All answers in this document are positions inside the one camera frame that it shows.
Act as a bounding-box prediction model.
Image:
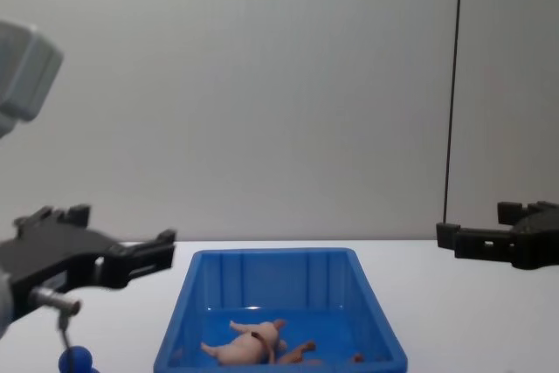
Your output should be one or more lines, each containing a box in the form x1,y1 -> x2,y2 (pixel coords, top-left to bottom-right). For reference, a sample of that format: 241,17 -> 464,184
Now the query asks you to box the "brown toy figure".
277,339 -> 325,367

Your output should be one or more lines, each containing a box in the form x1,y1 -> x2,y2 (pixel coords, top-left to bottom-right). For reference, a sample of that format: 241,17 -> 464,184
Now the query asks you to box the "pink pig toy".
200,318 -> 290,367

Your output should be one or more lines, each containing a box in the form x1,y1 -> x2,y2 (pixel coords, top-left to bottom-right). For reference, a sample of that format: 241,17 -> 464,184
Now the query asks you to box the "blue plastic bin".
153,247 -> 409,373

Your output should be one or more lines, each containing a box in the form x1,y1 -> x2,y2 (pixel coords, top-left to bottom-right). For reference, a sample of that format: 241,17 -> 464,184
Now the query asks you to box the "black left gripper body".
0,205 -> 122,321

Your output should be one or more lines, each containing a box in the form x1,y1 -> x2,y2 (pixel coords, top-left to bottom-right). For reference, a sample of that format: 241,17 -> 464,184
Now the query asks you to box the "thin cable with silver plug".
31,287 -> 83,349

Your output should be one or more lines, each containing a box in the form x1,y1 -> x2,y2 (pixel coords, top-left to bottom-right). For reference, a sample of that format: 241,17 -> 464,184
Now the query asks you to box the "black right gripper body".
508,200 -> 559,271

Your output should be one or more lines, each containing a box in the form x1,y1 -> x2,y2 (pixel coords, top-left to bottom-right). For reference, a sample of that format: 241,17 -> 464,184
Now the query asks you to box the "blue round knob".
58,345 -> 98,373

